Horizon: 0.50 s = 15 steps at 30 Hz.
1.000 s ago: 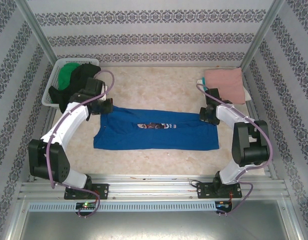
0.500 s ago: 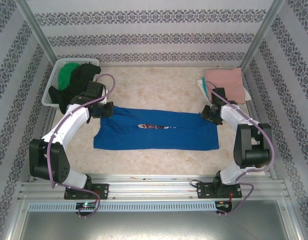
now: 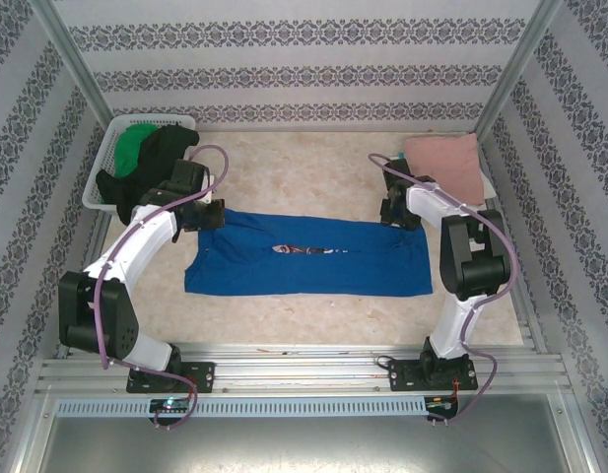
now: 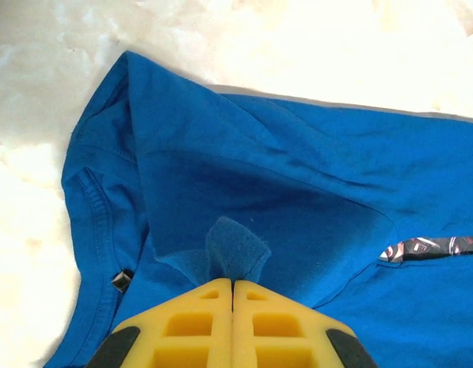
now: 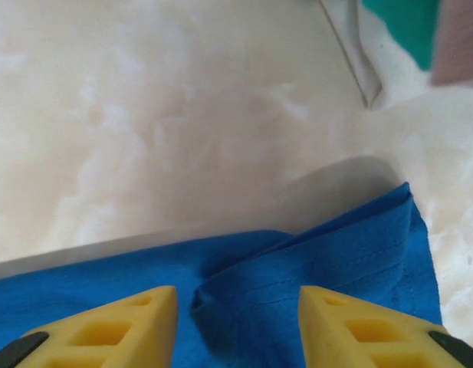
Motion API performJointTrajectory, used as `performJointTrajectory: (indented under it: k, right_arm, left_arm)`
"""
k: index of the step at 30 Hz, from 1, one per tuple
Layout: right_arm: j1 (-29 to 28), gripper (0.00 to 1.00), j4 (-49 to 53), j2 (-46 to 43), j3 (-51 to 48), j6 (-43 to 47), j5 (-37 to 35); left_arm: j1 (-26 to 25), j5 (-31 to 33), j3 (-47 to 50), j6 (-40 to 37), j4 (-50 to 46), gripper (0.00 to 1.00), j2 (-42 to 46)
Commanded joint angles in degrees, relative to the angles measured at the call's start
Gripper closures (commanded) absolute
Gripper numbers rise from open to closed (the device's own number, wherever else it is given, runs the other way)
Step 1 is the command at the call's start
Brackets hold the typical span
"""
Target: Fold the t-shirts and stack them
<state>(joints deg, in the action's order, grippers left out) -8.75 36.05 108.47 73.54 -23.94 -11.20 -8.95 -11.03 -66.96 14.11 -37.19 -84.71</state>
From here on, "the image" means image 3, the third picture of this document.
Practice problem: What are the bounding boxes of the white plastic basket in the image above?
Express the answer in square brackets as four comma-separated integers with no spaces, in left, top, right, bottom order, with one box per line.
[81,113,199,213]

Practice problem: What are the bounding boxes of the aluminium frame post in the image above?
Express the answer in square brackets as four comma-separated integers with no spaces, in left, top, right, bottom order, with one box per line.
[473,0,564,144]
[30,0,118,125]

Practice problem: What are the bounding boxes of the slotted cable duct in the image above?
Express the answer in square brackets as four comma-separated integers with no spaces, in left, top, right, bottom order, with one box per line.
[54,397,460,416]

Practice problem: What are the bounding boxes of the pink folded t-shirt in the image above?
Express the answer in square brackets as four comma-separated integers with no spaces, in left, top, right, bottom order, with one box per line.
[403,131,486,206]

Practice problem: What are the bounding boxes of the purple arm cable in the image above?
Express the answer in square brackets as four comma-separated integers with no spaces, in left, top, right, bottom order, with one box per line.
[94,144,231,433]
[367,152,517,428]

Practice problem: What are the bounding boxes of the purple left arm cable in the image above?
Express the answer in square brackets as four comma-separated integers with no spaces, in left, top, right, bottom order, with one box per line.
[94,144,231,433]

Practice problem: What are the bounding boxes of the green t-shirt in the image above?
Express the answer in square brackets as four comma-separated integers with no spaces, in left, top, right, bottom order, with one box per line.
[113,123,158,179]

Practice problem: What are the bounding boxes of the aluminium rail frame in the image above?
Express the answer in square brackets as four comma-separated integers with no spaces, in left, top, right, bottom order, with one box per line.
[36,342,571,395]

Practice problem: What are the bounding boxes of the blue t-shirt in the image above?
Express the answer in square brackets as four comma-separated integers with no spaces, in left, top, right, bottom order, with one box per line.
[183,207,436,298]

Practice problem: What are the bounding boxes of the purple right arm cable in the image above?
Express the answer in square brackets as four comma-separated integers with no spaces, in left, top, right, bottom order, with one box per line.
[367,152,517,428]

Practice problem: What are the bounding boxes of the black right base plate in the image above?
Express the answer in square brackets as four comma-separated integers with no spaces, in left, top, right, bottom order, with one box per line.
[387,357,478,393]

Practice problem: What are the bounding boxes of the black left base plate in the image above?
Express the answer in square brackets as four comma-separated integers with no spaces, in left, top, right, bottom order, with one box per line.
[125,362,216,394]

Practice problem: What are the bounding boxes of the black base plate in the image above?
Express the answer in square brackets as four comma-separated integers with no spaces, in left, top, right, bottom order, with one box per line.
[125,362,216,394]
[387,357,478,393]

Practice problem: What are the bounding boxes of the black t-shirt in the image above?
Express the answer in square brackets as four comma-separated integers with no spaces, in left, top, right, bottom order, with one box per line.
[95,124,201,227]

